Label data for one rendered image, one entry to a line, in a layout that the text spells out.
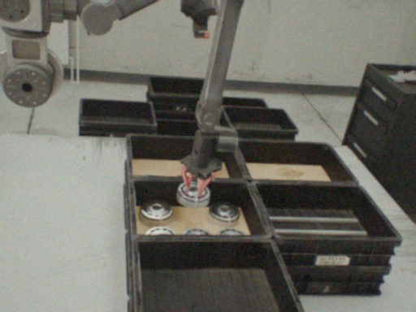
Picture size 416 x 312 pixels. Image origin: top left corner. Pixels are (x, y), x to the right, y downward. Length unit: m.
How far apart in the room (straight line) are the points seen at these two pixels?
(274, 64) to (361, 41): 0.82
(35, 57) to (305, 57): 3.62
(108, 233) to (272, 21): 3.38
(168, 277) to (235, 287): 0.18
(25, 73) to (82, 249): 0.57
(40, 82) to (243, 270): 0.85
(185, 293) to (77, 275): 0.38
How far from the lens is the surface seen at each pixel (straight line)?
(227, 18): 1.48
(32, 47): 1.76
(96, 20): 1.41
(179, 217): 1.70
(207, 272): 1.52
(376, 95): 3.24
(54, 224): 1.86
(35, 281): 1.66
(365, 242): 1.64
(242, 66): 4.93
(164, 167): 1.95
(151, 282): 1.47
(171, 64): 4.80
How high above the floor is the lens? 1.83
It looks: 29 degrees down
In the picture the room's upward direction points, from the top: 9 degrees clockwise
